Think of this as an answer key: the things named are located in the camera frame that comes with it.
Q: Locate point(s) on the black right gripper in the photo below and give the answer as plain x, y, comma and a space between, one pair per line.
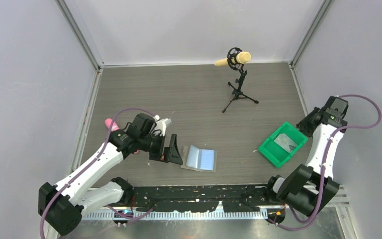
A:
302, 124

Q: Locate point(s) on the green plastic bin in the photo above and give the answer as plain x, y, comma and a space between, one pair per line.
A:
275, 154

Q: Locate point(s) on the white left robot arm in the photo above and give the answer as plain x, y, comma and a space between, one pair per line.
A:
63, 204

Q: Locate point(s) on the black tripod microphone stand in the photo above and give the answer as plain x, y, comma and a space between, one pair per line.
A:
237, 92

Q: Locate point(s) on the yellow foam microphone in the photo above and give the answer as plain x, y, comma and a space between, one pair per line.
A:
234, 59

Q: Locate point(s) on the pink cylindrical toy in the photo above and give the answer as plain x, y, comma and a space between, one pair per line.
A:
113, 140

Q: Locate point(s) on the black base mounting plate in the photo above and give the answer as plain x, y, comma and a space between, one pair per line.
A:
199, 199

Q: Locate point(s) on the aluminium frame rail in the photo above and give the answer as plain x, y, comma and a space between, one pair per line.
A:
119, 214

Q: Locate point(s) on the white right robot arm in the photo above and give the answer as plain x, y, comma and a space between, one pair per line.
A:
311, 186

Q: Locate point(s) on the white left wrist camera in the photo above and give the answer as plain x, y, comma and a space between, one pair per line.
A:
161, 125

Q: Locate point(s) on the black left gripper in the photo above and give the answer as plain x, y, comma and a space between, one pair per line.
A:
166, 154

